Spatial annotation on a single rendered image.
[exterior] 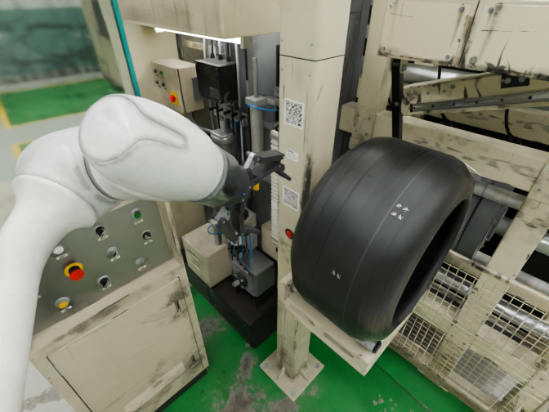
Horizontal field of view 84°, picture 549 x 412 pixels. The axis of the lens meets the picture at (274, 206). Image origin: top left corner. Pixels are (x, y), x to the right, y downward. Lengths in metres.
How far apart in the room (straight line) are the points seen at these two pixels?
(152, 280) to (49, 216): 0.87
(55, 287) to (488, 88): 1.40
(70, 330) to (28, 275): 0.87
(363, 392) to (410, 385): 0.27
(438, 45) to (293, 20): 0.37
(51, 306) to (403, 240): 1.06
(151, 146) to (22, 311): 0.19
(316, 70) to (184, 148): 0.55
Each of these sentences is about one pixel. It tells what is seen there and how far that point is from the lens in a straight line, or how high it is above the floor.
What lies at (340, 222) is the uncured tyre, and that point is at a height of 1.36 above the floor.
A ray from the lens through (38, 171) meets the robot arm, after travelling 0.45.
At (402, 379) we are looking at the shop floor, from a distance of 2.12.
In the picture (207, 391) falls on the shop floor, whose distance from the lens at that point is 2.00.
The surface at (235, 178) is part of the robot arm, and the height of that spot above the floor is 1.58.
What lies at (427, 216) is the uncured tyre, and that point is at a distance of 0.73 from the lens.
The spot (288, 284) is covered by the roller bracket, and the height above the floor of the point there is 0.93.
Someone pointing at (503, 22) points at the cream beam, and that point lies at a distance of 0.93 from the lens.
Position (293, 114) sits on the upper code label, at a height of 1.51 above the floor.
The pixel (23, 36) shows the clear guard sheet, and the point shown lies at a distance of 0.92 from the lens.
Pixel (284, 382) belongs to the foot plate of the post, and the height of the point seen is 0.01.
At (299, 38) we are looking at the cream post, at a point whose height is 1.70.
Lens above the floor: 1.81
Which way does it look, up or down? 36 degrees down
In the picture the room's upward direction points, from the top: straight up
